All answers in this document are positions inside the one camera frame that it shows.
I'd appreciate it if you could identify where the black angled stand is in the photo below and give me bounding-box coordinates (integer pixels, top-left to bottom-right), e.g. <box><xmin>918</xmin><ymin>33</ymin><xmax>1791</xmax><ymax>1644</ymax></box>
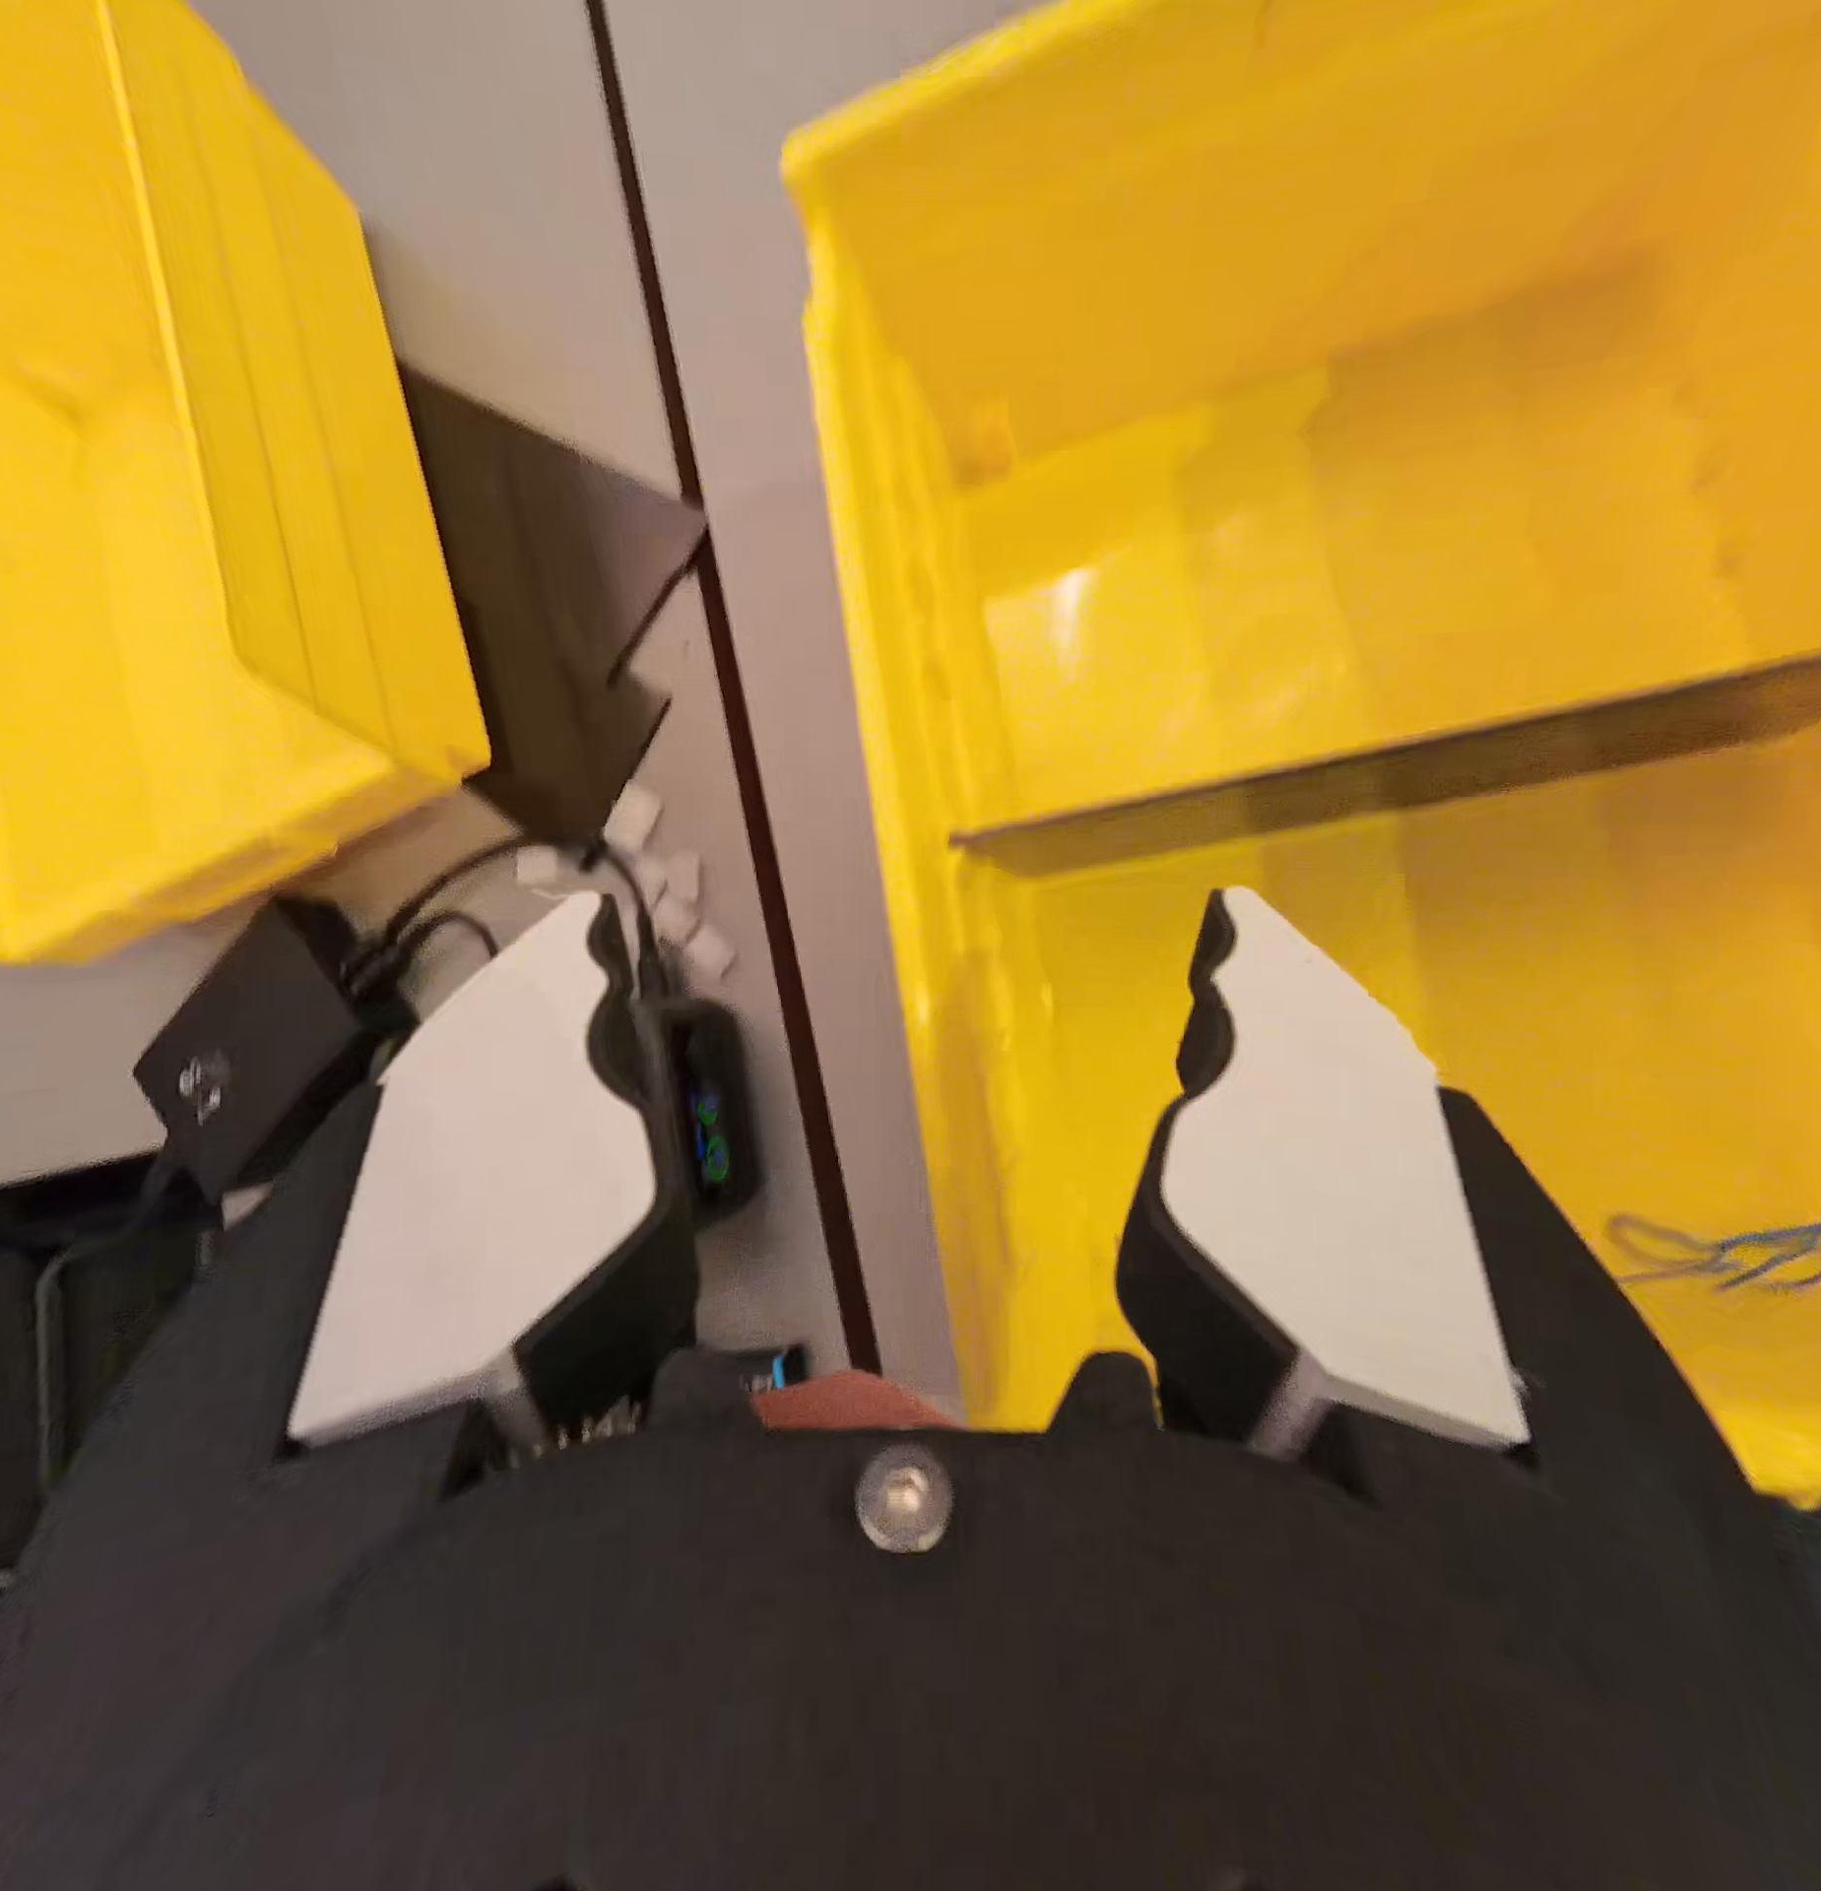
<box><xmin>399</xmin><ymin>368</ymin><xmax>707</xmax><ymax>836</ymax></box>

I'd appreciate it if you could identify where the black charger with lit display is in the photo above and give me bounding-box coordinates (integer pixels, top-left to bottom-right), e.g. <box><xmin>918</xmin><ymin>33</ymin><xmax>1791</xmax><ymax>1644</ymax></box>
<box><xmin>666</xmin><ymin>999</ymin><xmax>766</xmax><ymax>1223</ymax></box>

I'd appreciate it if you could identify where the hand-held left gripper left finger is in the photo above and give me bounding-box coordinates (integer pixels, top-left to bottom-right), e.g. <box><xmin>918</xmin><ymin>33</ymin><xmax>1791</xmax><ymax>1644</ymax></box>
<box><xmin>282</xmin><ymin>885</ymin><xmax>705</xmax><ymax>1462</ymax></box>

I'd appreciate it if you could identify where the blue ethernet cable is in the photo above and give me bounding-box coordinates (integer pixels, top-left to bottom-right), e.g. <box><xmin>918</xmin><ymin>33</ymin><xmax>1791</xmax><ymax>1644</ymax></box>
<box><xmin>1607</xmin><ymin>1214</ymin><xmax>1821</xmax><ymax>1295</ymax></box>

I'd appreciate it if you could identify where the pile of small white clips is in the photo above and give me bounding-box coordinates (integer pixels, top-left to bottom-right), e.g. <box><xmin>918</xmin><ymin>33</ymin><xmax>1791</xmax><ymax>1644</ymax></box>
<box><xmin>513</xmin><ymin>784</ymin><xmax>739</xmax><ymax>980</ymax></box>

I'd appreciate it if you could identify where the black power adapter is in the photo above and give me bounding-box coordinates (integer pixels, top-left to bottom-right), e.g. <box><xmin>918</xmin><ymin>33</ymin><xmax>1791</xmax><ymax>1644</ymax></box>
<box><xmin>131</xmin><ymin>893</ymin><xmax>417</xmax><ymax>1207</ymax></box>

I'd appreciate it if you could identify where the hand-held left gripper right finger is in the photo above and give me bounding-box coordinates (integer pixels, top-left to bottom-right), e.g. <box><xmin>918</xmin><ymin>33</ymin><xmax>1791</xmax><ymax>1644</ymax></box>
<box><xmin>1116</xmin><ymin>885</ymin><xmax>1533</xmax><ymax>1462</ymax></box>

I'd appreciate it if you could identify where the thin black power cable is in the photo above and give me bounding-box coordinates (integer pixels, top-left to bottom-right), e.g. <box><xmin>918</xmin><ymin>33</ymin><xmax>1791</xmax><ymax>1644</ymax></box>
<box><xmin>339</xmin><ymin>836</ymin><xmax>603</xmax><ymax>1011</ymax></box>
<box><xmin>586</xmin><ymin>836</ymin><xmax>678</xmax><ymax>1018</ymax></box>

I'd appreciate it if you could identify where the yellow divided plastic bin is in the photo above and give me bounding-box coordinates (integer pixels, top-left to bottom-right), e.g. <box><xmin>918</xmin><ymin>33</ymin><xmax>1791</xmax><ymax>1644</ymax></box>
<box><xmin>781</xmin><ymin>0</ymin><xmax>1821</xmax><ymax>1500</ymax></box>

